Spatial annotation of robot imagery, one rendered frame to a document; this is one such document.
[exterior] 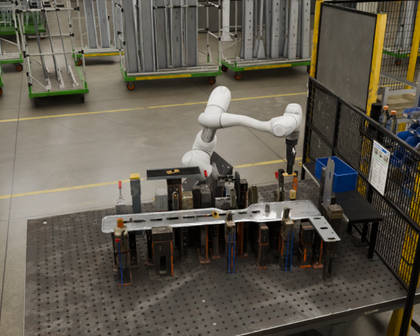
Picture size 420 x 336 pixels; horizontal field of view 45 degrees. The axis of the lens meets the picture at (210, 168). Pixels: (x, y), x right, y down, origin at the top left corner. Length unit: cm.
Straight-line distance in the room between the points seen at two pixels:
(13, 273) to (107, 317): 189
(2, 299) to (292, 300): 239
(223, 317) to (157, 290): 45
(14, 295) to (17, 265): 43
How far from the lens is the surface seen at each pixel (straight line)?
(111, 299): 305
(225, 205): 338
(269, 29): 1124
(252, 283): 312
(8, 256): 494
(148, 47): 989
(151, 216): 321
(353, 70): 534
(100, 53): 1210
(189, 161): 372
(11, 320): 419
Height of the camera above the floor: 257
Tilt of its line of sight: 24 degrees down
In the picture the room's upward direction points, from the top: straight up
